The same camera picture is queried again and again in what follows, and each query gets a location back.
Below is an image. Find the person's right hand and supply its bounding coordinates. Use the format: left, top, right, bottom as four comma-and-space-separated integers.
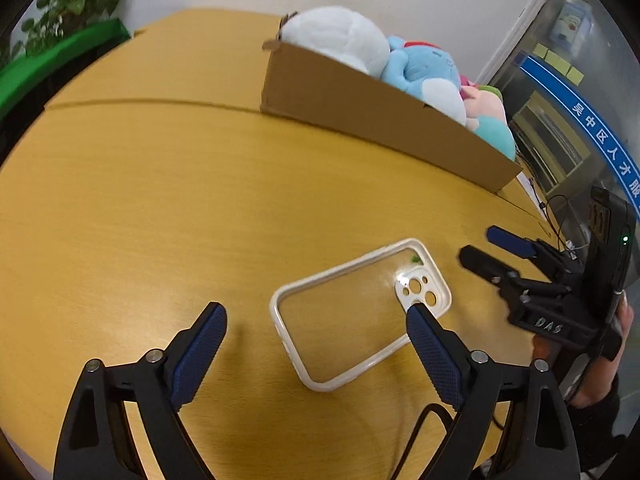
532, 304, 634, 409

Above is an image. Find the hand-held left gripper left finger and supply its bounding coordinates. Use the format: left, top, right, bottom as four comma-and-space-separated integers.
52, 301, 228, 480

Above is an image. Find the white plush toy pink dress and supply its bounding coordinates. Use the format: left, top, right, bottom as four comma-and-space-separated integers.
277, 6, 391, 80

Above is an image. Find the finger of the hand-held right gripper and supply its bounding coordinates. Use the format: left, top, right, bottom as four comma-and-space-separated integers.
459, 245, 526, 293
486, 226, 583, 281

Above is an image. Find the person's right forearm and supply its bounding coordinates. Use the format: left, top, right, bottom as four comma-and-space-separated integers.
570, 387, 632, 480

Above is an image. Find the green leafy potted plant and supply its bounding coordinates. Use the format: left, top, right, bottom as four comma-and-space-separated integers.
0, 0, 130, 68

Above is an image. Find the white clear phone case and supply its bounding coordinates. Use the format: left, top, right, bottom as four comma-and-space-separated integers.
269, 238, 452, 392

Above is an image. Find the brown cardboard box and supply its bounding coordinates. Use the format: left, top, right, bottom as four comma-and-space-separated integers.
260, 12, 523, 193

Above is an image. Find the blue band on glass door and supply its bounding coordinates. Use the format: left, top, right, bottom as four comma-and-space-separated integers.
520, 55, 640, 211

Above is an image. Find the light blue poster on glass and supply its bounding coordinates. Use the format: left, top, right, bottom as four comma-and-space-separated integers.
550, 0, 594, 47

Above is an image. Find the green panel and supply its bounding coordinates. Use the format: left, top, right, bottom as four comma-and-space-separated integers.
0, 17, 132, 121

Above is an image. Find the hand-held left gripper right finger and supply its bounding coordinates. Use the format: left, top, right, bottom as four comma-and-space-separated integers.
406, 304, 583, 480

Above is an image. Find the black cable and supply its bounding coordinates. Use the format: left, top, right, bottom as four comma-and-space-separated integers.
390, 402, 463, 480

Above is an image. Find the pink green plush toy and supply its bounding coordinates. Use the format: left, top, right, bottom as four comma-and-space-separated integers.
460, 75, 506, 121

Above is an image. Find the light blue plush toy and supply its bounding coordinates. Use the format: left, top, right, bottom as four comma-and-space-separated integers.
380, 35, 468, 126

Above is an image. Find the teal plush toy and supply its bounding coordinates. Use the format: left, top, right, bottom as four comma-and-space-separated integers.
472, 112, 517, 161

